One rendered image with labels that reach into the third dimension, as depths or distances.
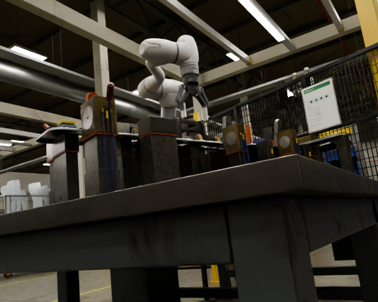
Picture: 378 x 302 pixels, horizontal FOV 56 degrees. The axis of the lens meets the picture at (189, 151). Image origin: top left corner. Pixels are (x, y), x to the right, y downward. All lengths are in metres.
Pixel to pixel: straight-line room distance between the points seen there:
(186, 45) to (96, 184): 0.92
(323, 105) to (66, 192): 1.74
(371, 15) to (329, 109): 0.59
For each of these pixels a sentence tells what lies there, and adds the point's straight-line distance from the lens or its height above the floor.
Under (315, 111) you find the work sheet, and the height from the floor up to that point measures 1.28.
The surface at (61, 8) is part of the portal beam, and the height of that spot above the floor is 3.43.
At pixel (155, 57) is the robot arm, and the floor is 1.41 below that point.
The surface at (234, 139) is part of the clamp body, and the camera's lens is 1.54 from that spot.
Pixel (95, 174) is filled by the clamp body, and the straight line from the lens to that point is 1.10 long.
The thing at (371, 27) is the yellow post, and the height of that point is 1.66.
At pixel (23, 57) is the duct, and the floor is 5.16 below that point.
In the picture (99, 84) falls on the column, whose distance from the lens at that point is 10.52.
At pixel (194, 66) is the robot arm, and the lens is 1.75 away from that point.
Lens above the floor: 0.63
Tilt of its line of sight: 12 degrees up
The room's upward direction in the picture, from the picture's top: 6 degrees counter-clockwise
